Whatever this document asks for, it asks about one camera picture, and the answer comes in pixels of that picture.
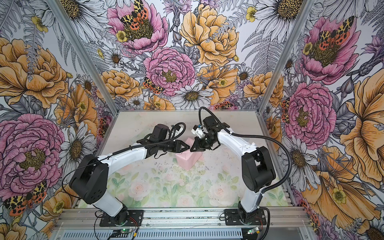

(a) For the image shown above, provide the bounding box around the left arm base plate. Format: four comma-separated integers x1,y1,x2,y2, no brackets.
99,209,145,227

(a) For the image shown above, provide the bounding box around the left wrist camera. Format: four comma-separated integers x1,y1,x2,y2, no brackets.
149,124,184,143

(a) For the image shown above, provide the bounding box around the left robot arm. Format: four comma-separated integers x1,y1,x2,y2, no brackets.
69,139,190,226

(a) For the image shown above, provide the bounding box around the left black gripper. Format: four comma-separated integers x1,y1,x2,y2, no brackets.
159,139,190,153

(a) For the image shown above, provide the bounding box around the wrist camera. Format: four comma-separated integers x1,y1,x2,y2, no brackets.
149,124,184,143
191,116,221,139

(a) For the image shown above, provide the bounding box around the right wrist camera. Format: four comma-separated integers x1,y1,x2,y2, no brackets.
191,116,221,139

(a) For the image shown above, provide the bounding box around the white slotted cable duct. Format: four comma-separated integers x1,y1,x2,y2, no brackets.
57,228,243,240

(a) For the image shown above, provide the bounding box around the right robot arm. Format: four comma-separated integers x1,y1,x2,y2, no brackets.
190,126,276,224

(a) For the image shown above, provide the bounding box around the purple wrapping paper sheet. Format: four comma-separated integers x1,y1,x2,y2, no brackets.
176,150,203,171

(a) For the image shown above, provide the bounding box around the aluminium front rail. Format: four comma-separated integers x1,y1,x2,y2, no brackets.
55,207,311,230

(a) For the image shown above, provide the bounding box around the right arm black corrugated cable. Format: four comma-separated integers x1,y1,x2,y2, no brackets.
198,106,293,194

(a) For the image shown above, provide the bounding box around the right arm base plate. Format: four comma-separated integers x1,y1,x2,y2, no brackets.
224,209,267,226

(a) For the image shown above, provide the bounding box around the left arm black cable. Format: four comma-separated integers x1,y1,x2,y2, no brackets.
61,122,187,199

